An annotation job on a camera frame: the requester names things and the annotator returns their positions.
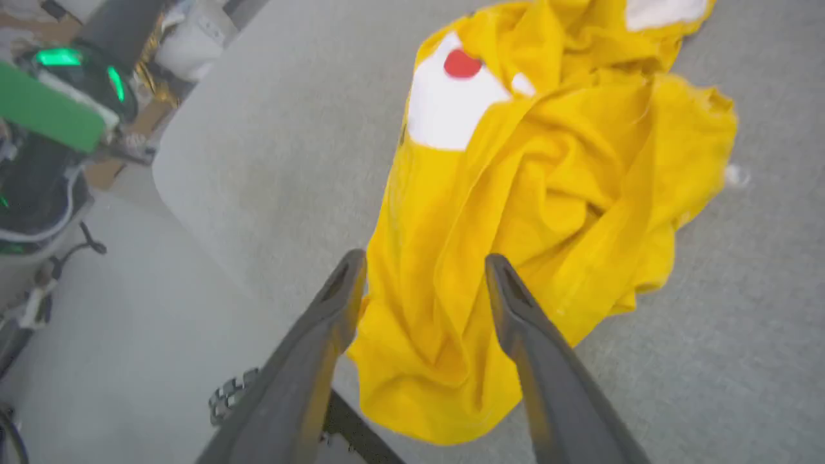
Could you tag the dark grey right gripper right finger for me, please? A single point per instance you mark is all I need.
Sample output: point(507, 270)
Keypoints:
point(554, 386)

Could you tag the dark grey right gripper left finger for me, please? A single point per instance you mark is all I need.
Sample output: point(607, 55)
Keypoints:
point(303, 380)

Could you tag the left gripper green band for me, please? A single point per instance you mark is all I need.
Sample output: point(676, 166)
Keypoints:
point(51, 109)

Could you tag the yellow garment with white print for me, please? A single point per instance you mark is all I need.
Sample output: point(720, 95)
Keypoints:
point(548, 193)

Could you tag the left robot arm dark grey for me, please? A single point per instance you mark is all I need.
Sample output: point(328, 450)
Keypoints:
point(97, 71)

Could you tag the black robot base with lights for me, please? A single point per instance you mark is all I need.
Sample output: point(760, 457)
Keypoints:
point(35, 187)

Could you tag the gold foil object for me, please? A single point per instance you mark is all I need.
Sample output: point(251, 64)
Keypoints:
point(158, 84)

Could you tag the white plastic bag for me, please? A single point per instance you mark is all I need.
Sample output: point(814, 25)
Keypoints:
point(190, 45)

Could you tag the grey fabric sofa seat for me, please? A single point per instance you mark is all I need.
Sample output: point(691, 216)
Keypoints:
point(277, 148)

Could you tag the small white lint scrap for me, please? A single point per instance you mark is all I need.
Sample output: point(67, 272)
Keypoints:
point(737, 175)

